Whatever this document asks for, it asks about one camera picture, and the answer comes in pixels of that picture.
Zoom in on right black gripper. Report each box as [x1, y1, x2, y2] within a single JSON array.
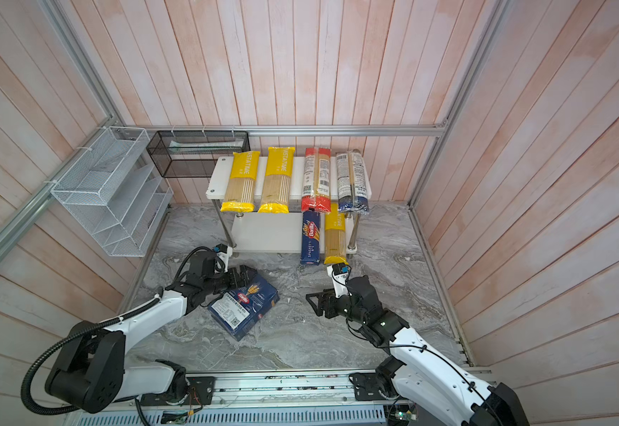
[[308, 286, 369, 328]]

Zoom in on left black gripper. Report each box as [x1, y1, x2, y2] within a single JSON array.
[[203, 264, 259, 296]]

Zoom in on wide blue Barilla pasta box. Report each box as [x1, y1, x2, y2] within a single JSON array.
[[207, 274, 279, 341]]

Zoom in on narrow blue Barilla spaghetti box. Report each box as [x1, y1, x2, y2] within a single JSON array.
[[300, 211, 321, 264]]

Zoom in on yellow Pastatime spaghetti pack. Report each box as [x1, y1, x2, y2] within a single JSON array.
[[258, 147, 295, 214], [325, 202, 348, 264], [221, 151, 260, 214]]

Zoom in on red clear spaghetti pack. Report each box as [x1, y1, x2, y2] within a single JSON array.
[[302, 147, 331, 213]]

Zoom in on blue clear spaghetti pack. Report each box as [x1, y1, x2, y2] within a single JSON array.
[[336, 151, 370, 214]]

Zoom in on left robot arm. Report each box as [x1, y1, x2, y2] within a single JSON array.
[[20, 246, 257, 415]]

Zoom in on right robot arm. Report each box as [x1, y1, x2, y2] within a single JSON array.
[[305, 273, 529, 425]]

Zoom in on white two-tier shelf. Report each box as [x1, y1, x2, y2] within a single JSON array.
[[206, 156, 360, 255]]

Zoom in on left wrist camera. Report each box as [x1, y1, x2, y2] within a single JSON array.
[[213, 244, 233, 273]]

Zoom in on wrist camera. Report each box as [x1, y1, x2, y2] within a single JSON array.
[[327, 263, 351, 298], [213, 244, 233, 273]]

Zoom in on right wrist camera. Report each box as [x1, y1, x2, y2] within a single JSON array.
[[327, 263, 351, 298]]

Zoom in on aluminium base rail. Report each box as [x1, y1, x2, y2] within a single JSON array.
[[46, 363, 415, 414]]

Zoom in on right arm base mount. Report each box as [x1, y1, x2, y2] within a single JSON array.
[[348, 371, 403, 401]]

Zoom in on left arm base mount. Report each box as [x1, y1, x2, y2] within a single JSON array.
[[140, 376, 215, 406]]

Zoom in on black wire mesh basket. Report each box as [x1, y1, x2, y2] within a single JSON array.
[[147, 130, 251, 179]]

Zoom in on white wire mesh rack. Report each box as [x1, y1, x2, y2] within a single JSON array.
[[52, 127, 173, 257]]

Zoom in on aluminium wall frame rail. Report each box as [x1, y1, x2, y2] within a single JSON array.
[[0, 1, 514, 263]]

